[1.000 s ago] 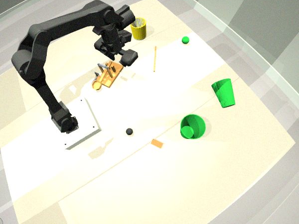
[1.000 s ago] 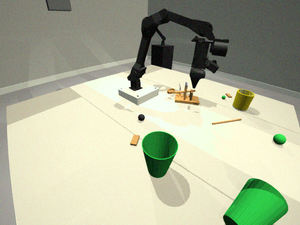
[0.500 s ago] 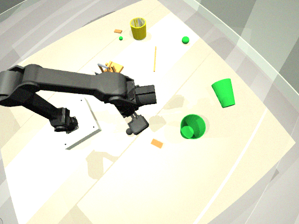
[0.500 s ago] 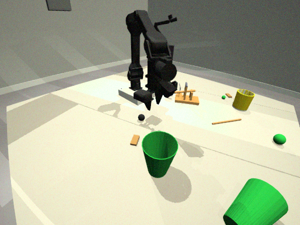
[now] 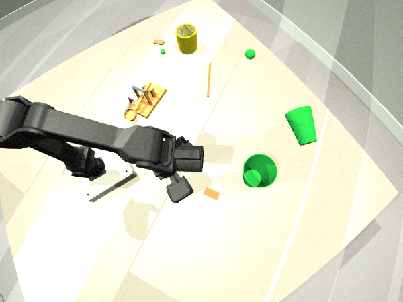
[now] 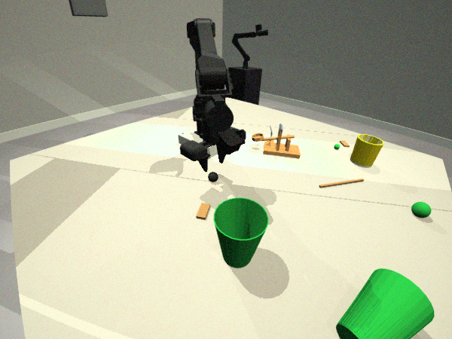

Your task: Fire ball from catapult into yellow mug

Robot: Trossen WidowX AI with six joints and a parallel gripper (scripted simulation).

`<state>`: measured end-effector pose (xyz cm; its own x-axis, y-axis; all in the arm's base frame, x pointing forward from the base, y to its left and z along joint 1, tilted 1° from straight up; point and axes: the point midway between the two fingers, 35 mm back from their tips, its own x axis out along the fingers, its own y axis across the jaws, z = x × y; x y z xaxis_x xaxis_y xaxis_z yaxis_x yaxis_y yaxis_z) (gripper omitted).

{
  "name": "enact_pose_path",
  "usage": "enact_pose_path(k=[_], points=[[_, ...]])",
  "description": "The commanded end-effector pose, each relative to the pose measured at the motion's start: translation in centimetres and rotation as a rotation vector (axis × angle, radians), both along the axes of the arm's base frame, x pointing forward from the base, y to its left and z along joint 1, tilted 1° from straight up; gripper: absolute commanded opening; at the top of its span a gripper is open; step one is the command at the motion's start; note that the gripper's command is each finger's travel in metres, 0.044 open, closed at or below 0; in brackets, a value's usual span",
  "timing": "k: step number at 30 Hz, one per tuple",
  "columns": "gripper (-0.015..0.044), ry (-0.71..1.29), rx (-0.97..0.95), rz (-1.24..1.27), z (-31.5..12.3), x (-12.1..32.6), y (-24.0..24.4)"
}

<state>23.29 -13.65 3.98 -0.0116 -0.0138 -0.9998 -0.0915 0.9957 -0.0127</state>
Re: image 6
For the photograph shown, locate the yellow tapered cup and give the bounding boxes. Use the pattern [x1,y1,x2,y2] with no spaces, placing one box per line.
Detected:
[350,134,383,168]

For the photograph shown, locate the green cup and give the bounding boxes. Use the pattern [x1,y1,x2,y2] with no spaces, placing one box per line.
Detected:
[336,268,435,339]
[213,198,269,268]

